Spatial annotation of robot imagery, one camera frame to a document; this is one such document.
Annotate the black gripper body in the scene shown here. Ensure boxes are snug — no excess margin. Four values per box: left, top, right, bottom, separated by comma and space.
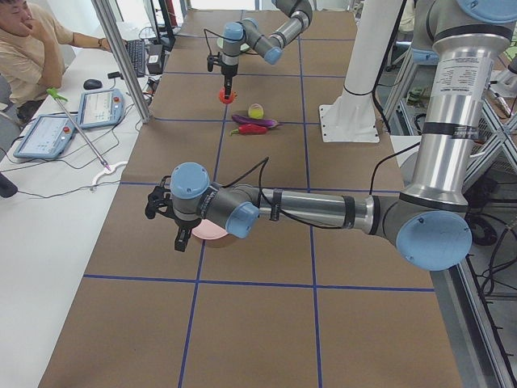
221, 64, 237, 79
174, 218, 193, 230

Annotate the yellow pink peach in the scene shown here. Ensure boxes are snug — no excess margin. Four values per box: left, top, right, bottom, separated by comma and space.
247, 103, 264, 120

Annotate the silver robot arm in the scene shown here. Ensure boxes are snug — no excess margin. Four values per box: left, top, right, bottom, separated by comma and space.
166, 1, 516, 271
208, 0, 313, 103

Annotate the pink plate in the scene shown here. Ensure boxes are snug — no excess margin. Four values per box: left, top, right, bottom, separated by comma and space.
192, 219, 228, 240

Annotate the green plate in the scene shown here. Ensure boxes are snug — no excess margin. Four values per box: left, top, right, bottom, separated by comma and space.
216, 37, 250, 53

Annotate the purple eggplant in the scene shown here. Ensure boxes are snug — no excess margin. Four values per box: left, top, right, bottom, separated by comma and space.
231, 114, 280, 129

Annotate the red chili pepper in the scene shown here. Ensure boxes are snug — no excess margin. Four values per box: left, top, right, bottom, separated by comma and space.
229, 124, 268, 136

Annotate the black keyboard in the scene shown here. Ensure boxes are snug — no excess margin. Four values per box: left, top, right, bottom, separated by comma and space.
125, 40, 146, 78

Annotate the white curved hook piece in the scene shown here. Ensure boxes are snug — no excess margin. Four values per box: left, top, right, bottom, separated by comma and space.
90, 161, 128, 192

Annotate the brown paper table cover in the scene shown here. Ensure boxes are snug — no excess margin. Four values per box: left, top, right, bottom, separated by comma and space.
40, 11, 462, 387

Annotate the far blue teach pendant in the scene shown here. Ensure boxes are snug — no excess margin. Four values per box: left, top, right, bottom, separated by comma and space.
78, 89, 124, 129

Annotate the blue teach pendant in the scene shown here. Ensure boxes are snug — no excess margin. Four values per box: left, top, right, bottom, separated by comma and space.
14, 115, 74, 159
78, 89, 124, 129

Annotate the black computer mouse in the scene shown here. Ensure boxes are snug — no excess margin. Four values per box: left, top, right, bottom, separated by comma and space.
83, 78, 103, 91

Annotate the near blue teach pendant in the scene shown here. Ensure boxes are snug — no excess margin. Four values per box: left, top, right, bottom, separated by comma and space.
14, 115, 74, 159

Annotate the metal grabber stick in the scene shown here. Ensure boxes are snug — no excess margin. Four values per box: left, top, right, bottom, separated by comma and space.
46, 87, 111, 171

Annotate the seated person beige shirt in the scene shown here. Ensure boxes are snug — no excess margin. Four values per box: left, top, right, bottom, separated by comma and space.
1, 1, 111, 124

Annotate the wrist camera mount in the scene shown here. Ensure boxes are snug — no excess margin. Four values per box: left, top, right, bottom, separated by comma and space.
207, 52, 224, 72
145, 175, 175, 220

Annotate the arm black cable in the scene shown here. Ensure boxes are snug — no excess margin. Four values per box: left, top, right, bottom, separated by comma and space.
221, 139, 423, 228
203, 27, 225, 57

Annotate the white camera stand column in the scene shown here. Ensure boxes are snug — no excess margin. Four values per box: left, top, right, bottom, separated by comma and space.
319, 0, 405, 143

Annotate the aluminium frame post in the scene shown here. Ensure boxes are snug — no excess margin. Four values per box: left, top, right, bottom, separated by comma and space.
91, 0, 150, 124

